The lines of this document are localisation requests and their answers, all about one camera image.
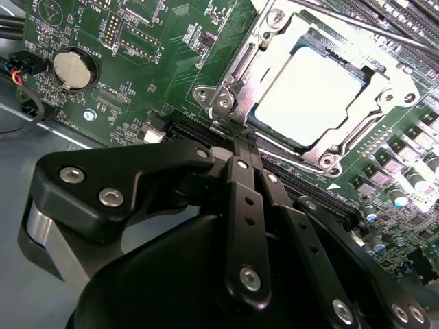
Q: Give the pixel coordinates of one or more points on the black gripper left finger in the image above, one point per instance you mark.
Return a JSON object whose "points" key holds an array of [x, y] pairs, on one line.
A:
{"points": [[144, 171]]}

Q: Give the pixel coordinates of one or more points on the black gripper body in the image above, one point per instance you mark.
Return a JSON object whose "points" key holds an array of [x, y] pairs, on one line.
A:
{"points": [[164, 274]]}

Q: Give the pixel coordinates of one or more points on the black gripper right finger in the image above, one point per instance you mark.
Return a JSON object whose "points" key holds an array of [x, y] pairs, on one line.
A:
{"points": [[308, 240]]}

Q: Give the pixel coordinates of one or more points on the metal locking lever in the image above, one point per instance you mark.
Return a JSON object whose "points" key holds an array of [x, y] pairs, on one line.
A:
{"points": [[377, 32], [286, 148]]}

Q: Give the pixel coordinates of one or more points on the silver CPU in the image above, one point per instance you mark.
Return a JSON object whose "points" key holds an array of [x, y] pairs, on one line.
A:
{"points": [[308, 96]]}

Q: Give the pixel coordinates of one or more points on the metal socket cover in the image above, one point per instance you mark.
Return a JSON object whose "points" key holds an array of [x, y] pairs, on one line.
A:
{"points": [[252, 37]]}

